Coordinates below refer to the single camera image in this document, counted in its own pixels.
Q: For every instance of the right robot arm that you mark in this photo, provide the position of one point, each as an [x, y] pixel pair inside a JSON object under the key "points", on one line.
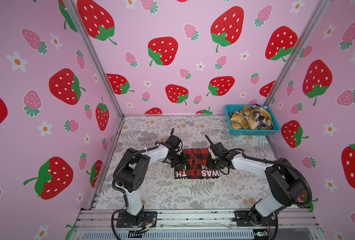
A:
{"points": [[287, 185]]}

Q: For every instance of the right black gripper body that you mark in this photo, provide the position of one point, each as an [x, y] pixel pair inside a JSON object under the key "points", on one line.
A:
{"points": [[214, 163]]}

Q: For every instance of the yellow plaid shirt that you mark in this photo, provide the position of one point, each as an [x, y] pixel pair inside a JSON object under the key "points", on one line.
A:
{"points": [[252, 118]]}

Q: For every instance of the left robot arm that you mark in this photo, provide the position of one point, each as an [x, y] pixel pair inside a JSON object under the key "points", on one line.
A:
{"points": [[130, 174]]}

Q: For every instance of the red black plaid shirt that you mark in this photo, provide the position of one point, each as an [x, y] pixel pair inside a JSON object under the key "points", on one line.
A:
{"points": [[195, 166]]}

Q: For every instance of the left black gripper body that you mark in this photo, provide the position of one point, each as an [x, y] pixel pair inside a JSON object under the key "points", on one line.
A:
{"points": [[177, 160]]}

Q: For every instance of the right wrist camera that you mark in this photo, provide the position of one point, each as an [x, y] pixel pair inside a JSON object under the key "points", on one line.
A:
{"points": [[217, 151]]}

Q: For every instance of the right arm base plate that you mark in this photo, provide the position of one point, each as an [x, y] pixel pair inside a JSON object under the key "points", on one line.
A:
{"points": [[254, 219]]}

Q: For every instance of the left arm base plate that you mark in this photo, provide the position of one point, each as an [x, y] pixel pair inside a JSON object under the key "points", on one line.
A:
{"points": [[143, 219]]}

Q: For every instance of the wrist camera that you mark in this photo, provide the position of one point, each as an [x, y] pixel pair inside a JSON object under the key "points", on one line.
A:
{"points": [[217, 151], [174, 142]]}

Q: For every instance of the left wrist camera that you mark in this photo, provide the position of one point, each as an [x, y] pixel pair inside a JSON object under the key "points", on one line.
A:
{"points": [[174, 142]]}

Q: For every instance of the aluminium frame rail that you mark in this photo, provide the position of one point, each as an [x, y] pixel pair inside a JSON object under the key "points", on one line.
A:
{"points": [[214, 219]]}

